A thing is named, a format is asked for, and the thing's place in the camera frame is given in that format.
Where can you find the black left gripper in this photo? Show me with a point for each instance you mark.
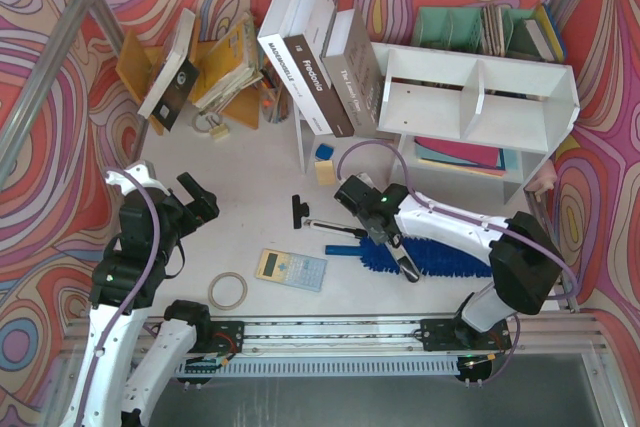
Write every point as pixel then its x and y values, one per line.
pixel 198 199

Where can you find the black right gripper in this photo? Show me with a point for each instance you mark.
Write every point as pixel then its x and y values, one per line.
pixel 388 235

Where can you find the blue microfiber duster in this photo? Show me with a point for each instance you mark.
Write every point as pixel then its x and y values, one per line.
pixel 430 257

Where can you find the white black stapler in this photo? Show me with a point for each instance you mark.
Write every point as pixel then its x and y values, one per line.
pixel 404 262

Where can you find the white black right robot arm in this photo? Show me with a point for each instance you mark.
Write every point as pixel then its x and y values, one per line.
pixel 407 233

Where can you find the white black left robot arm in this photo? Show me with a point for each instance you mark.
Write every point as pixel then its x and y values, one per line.
pixel 109 391

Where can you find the white wooden bookshelf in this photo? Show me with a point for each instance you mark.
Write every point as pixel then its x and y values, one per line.
pixel 525 106

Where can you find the yellow sticky note pad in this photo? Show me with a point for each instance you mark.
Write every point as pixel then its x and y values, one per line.
pixel 325 172

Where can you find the blue eraser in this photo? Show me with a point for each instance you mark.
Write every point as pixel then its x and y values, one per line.
pixel 324 152

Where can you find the clear pencil cup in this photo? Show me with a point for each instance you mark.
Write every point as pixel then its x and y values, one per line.
pixel 274 102

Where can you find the black white paperback book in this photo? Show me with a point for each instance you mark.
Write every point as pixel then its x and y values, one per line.
pixel 173 74

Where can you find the yellow worn book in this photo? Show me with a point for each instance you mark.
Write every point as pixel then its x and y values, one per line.
pixel 231 65

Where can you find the yellow wooden book holder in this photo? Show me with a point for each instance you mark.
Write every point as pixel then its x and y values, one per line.
pixel 134 67

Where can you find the beige Lonely Ones book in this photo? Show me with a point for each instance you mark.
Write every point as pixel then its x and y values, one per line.
pixel 354 71

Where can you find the brown Fredonia book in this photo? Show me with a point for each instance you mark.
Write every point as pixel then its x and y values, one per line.
pixel 307 40

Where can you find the magenta paper sheet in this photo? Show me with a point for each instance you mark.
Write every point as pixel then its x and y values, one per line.
pixel 467 153

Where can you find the white Mademoiselle book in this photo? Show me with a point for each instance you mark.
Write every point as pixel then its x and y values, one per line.
pixel 271 37

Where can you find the green desk organizer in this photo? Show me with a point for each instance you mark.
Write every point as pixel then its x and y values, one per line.
pixel 460 29

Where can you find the wooden coasters stack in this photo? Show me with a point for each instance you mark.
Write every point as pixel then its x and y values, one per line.
pixel 493 39

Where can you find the blue yellow book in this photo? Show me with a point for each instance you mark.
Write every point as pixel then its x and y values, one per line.
pixel 546 35

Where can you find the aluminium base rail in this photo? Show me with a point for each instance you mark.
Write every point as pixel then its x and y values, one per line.
pixel 386 345

